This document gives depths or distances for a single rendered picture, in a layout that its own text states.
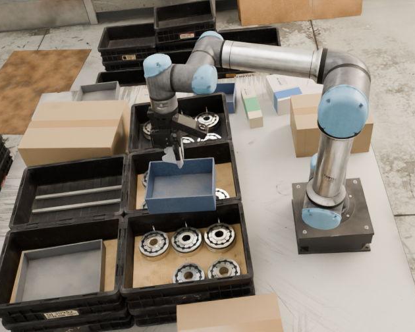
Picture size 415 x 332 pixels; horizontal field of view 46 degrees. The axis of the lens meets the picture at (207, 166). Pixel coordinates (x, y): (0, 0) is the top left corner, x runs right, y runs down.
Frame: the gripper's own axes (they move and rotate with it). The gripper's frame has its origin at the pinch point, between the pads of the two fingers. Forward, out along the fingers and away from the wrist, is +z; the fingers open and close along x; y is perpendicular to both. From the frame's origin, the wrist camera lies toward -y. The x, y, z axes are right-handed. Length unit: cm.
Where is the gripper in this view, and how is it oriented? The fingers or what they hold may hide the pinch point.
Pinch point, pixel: (182, 163)
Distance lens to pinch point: 150.4
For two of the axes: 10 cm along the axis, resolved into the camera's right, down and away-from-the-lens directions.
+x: -0.7, 6.2, -7.8
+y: -9.9, 0.4, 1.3
